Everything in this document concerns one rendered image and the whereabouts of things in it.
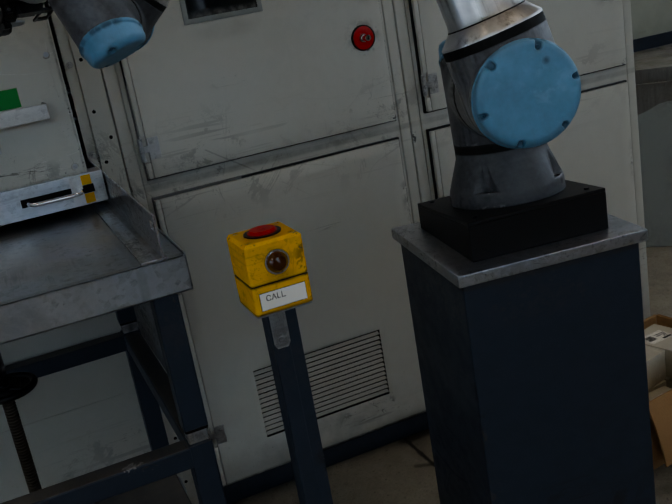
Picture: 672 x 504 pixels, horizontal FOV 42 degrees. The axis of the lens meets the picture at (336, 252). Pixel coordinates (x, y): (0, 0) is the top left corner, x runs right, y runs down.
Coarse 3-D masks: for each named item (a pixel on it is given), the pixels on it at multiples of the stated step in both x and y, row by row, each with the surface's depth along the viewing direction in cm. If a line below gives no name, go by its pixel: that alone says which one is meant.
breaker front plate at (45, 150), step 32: (32, 32) 160; (0, 64) 159; (32, 64) 161; (32, 96) 162; (64, 96) 164; (32, 128) 163; (64, 128) 165; (0, 160) 162; (32, 160) 164; (64, 160) 166
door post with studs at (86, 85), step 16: (64, 32) 183; (64, 48) 183; (64, 64) 184; (80, 64) 185; (80, 80) 186; (96, 80) 187; (80, 96) 187; (96, 96) 187; (80, 112) 187; (96, 112) 188; (80, 128) 188; (96, 128) 189; (112, 128) 190; (96, 144) 190; (112, 144) 191; (96, 160) 191; (112, 160) 192; (112, 176) 192; (128, 192) 194; (192, 480) 216; (192, 496) 217
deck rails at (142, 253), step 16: (112, 192) 164; (96, 208) 171; (112, 208) 169; (128, 208) 150; (144, 208) 134; (112, 224) 156; (128, 224) 154; (144, 224) 138; (128, 240) 144; (144, 240) 142; (144, 256) 133; (160, 256) 131
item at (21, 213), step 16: (96, 176) 168; (0, 192) 163; (16, 192) 163; (32, 192) 164; (48, 192) 165; (64, 192) 167; (96, 192) 169; (0, 208) 163; (16, 208) 164; (32, 208) 165; (48, 208) 166; (64, 208) 167; (0, 224) 163
